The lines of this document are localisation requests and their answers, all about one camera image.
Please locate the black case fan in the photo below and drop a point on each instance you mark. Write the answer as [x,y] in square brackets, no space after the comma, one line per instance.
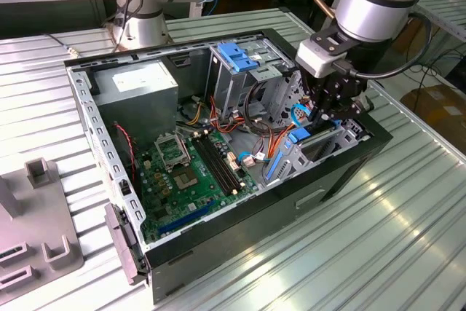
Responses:
[122,150]

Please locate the grey parts rack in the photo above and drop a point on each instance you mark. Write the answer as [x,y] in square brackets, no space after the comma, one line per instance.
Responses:
[40,212]

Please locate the blue expansion slot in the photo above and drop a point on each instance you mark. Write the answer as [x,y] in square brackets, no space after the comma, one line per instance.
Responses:
[185,218]

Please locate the CPU socket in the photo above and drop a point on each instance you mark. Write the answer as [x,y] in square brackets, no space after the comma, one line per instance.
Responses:
[171,150]

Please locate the grey metal disk bay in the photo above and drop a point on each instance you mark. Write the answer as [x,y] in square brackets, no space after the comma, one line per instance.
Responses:
[351,136]

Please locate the square silver chipset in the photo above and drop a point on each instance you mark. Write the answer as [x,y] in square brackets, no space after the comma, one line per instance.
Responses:
[185,180]

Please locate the white board power socket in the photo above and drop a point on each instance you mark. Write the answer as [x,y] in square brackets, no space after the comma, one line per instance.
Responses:
[146,164]

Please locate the grey case latch panel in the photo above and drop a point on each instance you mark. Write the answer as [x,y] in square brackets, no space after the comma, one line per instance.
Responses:
[120,238]

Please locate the black RAM slot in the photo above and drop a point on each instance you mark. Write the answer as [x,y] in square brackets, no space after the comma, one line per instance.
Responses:
[223,165]
[210,165]
[217,165]
[229,165]

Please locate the pink board connector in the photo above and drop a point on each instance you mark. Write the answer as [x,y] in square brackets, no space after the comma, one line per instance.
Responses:
[233,161]

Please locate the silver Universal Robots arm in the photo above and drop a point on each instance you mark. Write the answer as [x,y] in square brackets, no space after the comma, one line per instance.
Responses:
[378,1]

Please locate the metal slat side table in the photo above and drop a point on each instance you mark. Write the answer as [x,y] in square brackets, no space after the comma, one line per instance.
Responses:
[448,8]

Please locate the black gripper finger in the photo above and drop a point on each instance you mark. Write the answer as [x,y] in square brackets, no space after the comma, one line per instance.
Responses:
[313,96]
[364,108]

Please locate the green motherboard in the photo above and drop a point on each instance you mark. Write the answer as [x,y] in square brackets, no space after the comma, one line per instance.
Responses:
[204,194]

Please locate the black open PC case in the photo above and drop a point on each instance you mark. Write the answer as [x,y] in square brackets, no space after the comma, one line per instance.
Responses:
[255,223]

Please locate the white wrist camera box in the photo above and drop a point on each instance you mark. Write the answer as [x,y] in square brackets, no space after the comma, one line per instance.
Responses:
[316,58]

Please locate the blue plastic drive latch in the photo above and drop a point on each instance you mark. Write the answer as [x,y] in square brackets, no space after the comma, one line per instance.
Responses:
[236,58]

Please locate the large brown cardboard box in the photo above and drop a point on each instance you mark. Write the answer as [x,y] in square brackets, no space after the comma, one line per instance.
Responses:
[437,107]

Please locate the grey metal drive cage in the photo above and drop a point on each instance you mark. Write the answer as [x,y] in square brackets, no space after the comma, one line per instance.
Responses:
[233,89]

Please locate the grey power supply unit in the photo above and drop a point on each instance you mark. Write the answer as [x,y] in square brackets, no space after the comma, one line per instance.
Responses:
[138,107]

